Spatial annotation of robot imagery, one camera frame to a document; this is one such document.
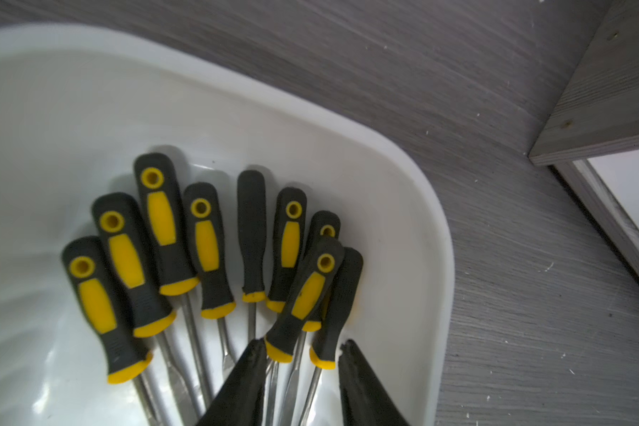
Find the file with yellow handle seven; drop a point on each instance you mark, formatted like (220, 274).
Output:
(318, 270)

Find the file with yellow handle four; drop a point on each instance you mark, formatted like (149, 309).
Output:
(206, 245)

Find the file with yellow handle two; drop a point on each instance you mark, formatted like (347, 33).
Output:
(130, 253)

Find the file with yellow handle nine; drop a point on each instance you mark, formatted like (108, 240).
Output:
(340, 302)

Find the file with yellow handle five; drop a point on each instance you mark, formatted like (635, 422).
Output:
(251, 204)

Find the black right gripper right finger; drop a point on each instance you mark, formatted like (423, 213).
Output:
(364, 400)

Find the grey white drawer cabinet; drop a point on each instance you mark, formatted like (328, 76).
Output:
(598, 115)

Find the file with yellow handle eight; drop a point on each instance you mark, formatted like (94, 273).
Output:
(280, 338)

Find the white plastic storage box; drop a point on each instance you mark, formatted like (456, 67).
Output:
(78, 106)

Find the file with yellow handle three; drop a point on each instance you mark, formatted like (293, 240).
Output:
(162, 210)

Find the file with yellow handle six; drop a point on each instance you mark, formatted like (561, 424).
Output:
(288, 240)

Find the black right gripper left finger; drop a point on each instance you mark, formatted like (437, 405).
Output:
(240, 401)

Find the file with yellow handle one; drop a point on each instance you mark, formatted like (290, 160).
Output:
(106, 310)

